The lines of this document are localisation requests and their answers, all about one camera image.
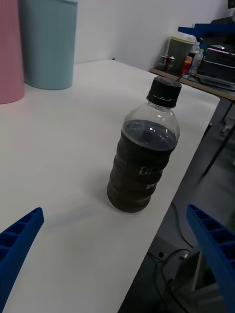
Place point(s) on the pink plastic bin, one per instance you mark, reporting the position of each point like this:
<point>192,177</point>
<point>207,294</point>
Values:
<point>9,53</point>

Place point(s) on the dark drink bottle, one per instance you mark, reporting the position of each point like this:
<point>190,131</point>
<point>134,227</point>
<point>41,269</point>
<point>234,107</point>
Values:
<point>142,166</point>

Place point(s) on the red drink can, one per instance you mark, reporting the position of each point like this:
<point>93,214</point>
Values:
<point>187,65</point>

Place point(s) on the clear plastic bottle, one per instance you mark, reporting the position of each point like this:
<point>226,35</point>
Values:
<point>197,62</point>

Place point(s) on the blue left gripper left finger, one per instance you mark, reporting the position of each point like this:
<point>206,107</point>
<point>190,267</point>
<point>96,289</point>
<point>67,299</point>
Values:
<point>17,244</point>

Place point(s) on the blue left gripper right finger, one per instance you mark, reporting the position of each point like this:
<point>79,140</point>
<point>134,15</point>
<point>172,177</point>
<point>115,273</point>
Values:
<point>215,247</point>

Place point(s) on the pale blue plastic bin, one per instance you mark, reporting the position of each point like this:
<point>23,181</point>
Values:
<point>49,46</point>

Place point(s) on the wooden side table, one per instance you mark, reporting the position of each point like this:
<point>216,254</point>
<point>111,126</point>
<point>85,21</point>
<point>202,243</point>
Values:
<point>210,89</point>

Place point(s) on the grey bin with pale rim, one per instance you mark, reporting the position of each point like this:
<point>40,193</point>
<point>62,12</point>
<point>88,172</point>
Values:
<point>180,49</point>

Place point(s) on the blue shelf rack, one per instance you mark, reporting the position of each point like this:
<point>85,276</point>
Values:
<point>208,29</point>

